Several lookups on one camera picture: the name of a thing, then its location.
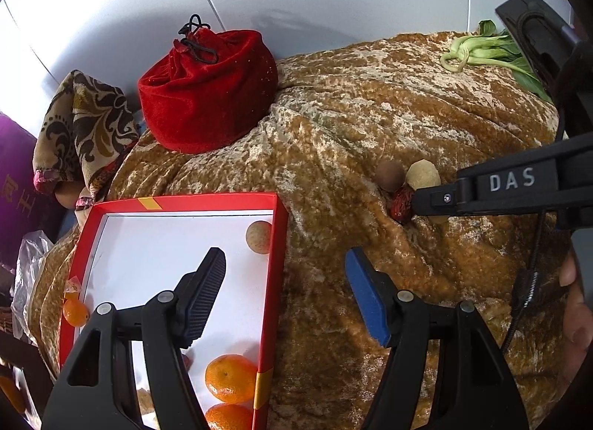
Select person's right hand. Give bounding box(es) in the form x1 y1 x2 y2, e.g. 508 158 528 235
558 254 593 389

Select clear plastic bag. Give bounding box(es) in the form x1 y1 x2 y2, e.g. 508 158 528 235
11 231 54 343

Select red velvet pouch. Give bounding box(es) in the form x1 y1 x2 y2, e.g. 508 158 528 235
138 29 279 153

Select purple cloth bag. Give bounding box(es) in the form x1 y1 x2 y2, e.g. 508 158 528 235
0 112 61 268

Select orange round object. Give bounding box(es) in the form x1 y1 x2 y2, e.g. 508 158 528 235
0 374 24 412

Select black drawstring cord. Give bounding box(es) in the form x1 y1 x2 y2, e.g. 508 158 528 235
178 14 219 65

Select black cable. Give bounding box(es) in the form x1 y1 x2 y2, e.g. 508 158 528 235
503 10 573 357

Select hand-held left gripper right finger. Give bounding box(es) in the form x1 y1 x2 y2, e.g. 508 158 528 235
345 247 531 430

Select tan crumbly piece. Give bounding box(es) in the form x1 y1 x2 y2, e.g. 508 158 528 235
136 388 156 414

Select brown floral patterned cloth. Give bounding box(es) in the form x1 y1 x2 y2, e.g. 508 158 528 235
32 69 140 208

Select small orange tangerine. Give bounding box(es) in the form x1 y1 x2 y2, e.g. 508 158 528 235
62 298 90 327

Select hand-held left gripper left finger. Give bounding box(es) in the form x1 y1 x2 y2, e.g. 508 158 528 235
42 247 228 430

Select red cardboard box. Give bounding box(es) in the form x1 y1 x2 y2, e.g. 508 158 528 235
58 193 289 430

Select green bok choy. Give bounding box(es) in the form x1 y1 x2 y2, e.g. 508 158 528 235
440 20 554 104

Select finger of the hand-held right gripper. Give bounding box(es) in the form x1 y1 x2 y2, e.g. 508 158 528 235
410 180 466 218

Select large orange tangerine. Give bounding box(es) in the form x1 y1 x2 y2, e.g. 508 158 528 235
205 354 258 404
205 403 255 430

